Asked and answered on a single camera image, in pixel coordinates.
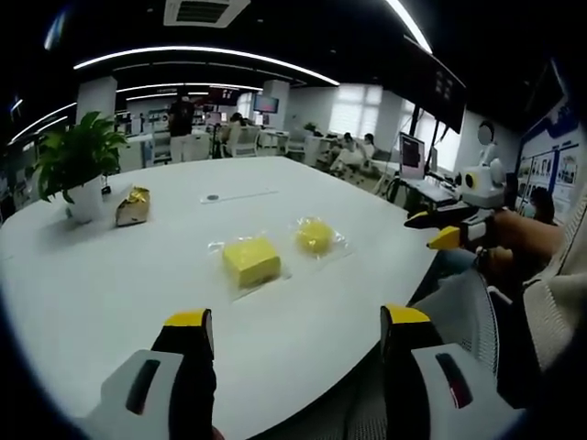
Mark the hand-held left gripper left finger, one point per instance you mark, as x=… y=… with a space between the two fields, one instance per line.
x=183 y=366

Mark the green potted plant white pot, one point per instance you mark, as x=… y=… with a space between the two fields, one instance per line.
x=75 y=160

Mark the ceiling air vent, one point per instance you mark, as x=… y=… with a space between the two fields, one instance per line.
x=205 y=11

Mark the yellow round silicone block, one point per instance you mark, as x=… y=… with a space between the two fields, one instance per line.
x=313 y=237

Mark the person's cream knit sleeve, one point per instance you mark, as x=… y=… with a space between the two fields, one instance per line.
x=561 y=284

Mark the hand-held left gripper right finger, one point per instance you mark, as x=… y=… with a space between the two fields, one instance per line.
x=413 y=366

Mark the red display screen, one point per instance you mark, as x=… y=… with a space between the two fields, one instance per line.
x=266 y=104

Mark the gold foil packet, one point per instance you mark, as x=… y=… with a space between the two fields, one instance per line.
x=133 y=206

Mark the open laptop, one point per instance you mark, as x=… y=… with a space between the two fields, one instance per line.
x=419 y=172

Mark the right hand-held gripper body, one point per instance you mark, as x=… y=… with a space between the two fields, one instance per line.
x=481 y=192

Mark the large dark wall screen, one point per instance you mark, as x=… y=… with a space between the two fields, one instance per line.
x=435 y=91

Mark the person's right hand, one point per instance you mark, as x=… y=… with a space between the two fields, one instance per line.
x=518 y=249

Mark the white mesh office chair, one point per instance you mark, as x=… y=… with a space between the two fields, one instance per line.
x=463 y=321

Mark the yellow rectangular silicone block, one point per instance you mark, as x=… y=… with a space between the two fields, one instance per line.
x=251 y=263

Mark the blue wall poster board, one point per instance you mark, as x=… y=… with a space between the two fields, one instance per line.
x=548 y=156

